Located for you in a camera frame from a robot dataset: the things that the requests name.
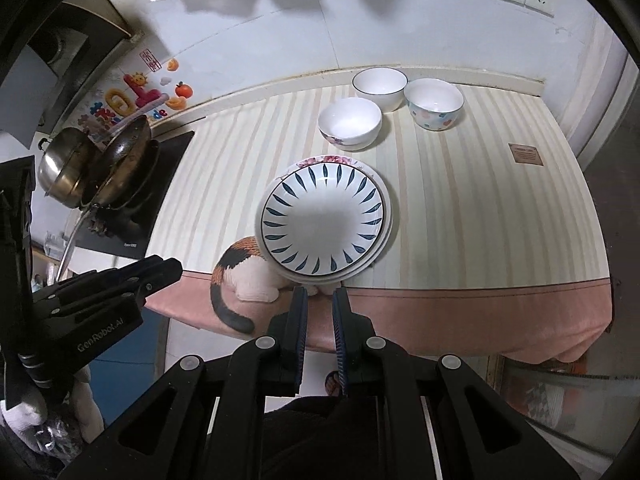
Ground white plate blue petal pattern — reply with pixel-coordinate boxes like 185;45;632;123
259;160;388;276

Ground white plate pink roses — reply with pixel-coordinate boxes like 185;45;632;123
252;155;395;283

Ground white bowl pink flower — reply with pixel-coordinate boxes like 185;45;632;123
318;98;383;151

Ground white gloved left hand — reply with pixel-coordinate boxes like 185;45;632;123
1;365;105;464

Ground calico cat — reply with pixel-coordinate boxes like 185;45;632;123
209;236;342;335

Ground black induction cooktop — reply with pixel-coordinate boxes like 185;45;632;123
76;130;194;260

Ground steel pot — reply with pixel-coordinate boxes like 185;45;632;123
37;127;100;208

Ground striped cream table cloth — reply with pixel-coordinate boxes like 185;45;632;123
148;86;613;363

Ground dark frying pan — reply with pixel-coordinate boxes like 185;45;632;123
54;115;152;283

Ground brown label on cloth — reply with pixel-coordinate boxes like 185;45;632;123
509;143;544;166

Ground white bowl colourful dots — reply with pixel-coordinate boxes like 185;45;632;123
404;78;464;131

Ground white bowl dark rim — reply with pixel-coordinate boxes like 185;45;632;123
352;67;409;113

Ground colourful fruit wall sticker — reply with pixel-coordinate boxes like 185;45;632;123
67;44;195;130

